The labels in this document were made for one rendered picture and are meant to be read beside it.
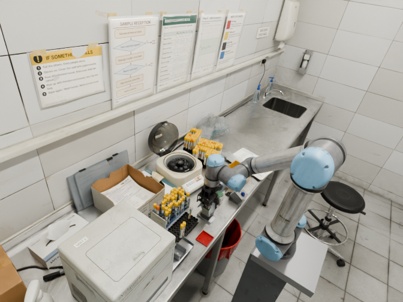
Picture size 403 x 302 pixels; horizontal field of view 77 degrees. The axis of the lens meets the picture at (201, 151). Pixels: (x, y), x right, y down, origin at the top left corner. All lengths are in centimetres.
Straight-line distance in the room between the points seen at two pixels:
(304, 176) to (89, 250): 71
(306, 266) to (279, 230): 36
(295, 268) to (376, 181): 259
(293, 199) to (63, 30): 101
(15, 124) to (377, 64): 311
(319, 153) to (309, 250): 70
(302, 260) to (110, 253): 86
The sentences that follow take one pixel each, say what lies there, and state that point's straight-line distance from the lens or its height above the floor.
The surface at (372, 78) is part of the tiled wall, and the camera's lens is 333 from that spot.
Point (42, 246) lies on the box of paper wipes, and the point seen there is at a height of 93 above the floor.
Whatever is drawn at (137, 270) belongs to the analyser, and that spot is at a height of 117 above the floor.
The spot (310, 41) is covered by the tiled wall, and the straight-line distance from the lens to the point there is 336.
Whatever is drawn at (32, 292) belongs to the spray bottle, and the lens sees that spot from 99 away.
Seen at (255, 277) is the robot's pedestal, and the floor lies 73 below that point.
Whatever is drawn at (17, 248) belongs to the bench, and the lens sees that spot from 142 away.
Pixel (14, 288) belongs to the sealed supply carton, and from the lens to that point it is 111.
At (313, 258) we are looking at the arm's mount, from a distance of 140.
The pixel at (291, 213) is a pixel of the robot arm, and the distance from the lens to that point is 97.
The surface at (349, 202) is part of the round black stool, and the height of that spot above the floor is 65.
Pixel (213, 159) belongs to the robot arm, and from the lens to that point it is 111.
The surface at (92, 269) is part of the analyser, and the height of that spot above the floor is 118.
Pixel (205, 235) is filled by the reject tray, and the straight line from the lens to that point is 134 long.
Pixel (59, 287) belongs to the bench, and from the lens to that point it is 126.
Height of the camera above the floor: 194
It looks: 34 degrees down
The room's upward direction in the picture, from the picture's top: 9 degrees clockwise
